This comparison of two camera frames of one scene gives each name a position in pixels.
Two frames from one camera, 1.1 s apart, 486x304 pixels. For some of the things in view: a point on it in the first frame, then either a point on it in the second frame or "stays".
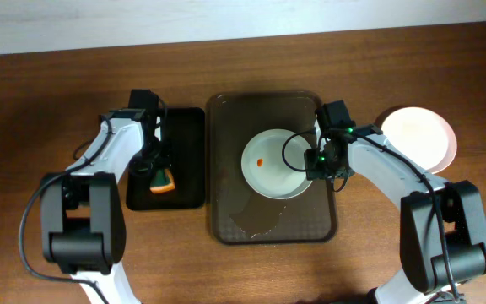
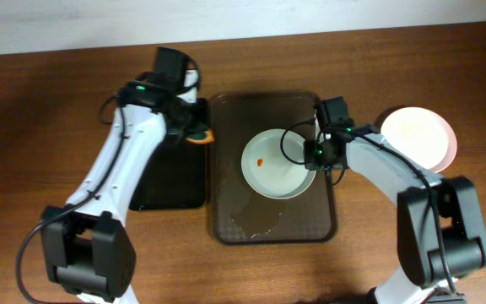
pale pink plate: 423,134 stays
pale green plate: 272,164 stays
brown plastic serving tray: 237,214 stays
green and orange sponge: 163,181 -> 207,137
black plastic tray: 186,128 stays
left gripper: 154,165 -> 198,127
